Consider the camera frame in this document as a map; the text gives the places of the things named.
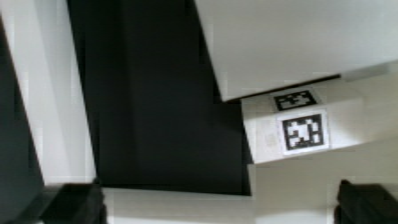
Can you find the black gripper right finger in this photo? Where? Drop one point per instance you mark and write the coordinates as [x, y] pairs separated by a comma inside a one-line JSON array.
[[367, 204]]

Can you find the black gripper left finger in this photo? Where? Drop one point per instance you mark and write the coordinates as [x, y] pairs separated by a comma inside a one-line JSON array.
[[67, 205]]

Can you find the white chair leg with tag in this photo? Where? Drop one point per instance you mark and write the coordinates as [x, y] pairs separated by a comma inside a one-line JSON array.
[[165, 207]]

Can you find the white chair seat part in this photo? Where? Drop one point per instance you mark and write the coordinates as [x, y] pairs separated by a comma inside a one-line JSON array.
[[323, 133]]

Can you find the white chair back frame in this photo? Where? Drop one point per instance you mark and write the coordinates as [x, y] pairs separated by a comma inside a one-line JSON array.
[[285, 41]]

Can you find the white front rail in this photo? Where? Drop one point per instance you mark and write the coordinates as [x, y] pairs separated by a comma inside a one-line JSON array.
[[40, 38]]

